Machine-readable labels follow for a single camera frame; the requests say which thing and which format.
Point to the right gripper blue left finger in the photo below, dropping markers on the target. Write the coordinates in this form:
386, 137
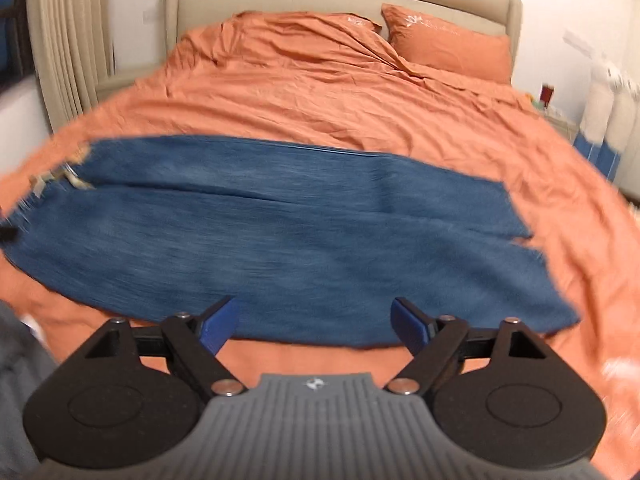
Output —
192, 343

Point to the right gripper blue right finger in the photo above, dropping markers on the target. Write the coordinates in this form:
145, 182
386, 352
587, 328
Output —
435, 346

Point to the blue denim jeans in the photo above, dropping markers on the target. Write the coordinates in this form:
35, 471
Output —
315, 243

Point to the khaki webbing belt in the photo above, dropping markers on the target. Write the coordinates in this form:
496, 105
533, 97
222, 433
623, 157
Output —
63, 177

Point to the orange duvet cover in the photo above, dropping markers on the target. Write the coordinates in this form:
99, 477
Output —
333, 80

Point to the red cup on nightstand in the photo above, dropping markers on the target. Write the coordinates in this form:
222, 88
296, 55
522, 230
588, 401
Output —
546, 94

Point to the orange pillow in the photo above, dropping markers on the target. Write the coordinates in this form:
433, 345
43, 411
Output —
426, 40

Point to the beige pleated curtain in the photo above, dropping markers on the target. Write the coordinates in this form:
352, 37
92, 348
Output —
73, 53

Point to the white wall switch plate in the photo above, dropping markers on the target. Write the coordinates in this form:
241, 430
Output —
150, 15

